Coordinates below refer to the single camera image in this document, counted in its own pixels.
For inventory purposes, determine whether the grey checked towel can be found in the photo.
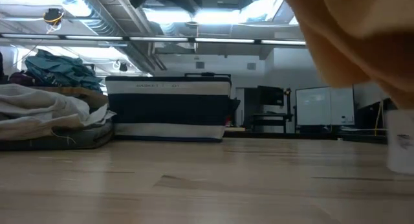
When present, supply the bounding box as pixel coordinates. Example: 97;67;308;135
0;120;114;152

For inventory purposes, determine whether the orange towel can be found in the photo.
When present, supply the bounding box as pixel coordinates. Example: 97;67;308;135
279;0;414;175

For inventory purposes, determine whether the white waffle towel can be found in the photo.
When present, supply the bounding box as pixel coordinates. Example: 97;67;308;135
0;84;116;141

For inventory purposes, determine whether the black tube stand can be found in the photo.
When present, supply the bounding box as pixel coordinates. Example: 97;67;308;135
183;72;232;80

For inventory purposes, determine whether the navy blue fabric basket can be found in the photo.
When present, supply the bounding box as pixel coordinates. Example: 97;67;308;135
105;75;241;143

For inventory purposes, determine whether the black monitor desk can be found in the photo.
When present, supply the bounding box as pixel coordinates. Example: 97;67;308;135
251;112;294;133

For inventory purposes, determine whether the black monitor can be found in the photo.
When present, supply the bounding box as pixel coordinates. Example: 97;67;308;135
257;85;286;107

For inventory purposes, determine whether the white board panel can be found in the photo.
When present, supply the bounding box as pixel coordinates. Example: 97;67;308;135
295;85;355;126

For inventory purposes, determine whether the ceiling light strip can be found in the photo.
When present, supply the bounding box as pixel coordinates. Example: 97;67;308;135
0;32;307;46

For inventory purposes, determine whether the teal clothing pile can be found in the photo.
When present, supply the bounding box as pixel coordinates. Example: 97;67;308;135
24;49;104;93

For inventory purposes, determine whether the dark grey side table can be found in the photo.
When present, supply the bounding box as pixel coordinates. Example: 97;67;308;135
354;99;397;131

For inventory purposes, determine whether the black ceiling device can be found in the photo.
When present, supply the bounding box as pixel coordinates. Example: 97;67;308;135
42;8;65;27

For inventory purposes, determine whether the dark maroon bag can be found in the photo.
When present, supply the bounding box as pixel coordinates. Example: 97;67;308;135
8;71;36;88

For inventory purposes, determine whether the black aluminium table frame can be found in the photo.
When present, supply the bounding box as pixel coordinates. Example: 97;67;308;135
223;129;388;144

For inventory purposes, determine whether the silver ceiling duct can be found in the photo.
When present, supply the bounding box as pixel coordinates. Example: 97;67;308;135
48;0;162;79

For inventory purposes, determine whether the yellow cable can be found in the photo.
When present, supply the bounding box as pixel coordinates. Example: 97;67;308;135
374;102;385;137

